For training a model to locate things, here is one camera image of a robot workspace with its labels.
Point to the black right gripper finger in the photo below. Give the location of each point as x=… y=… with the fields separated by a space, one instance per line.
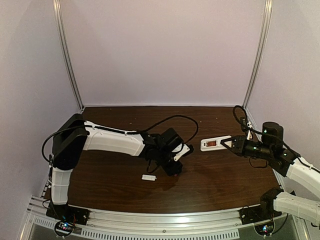
x=227 y=140
x=231 y=147

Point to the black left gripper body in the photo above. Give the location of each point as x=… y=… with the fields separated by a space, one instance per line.
x=169 y=170

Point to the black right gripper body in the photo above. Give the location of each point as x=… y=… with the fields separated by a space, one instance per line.
x=239 y=151

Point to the white remote control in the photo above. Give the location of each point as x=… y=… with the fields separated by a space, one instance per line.
x=213 y=144

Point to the white battery cover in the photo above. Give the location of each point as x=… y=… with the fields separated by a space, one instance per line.
x=147 y=177

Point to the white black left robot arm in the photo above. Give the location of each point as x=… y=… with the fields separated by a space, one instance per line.
x=78 y=135

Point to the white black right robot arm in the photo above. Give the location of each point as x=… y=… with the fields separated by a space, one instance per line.
x=285 y=162

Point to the right circuit board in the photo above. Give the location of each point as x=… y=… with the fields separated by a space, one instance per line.
x=265 y=229

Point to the circuit board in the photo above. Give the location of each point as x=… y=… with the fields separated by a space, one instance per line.
x=265 y=229
x=63 y=229

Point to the left circuit board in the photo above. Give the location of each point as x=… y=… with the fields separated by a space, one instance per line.
x=63 y=229

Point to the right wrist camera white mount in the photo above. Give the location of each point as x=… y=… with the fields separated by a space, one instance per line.
x=246 y=125

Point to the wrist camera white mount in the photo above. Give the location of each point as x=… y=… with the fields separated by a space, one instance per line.
x=181 y=150
x=246 y=125

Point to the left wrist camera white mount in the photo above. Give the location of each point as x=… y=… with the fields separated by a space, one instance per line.
x=181 y=150

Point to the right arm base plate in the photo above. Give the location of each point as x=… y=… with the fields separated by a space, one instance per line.
x=255 y=214

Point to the front aluminium rail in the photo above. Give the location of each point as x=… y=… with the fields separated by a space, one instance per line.
x=113 y=225

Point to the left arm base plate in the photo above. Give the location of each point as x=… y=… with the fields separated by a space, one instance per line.
x=69 y=214

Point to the right aluminium frame post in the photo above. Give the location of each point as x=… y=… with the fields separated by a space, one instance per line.
x=263 y=37

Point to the aluminium frame post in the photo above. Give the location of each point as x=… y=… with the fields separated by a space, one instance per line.
x=66 y=53
x=263 y=37

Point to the left aluminium frame post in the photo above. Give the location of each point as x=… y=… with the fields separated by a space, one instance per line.
x=66 y=53

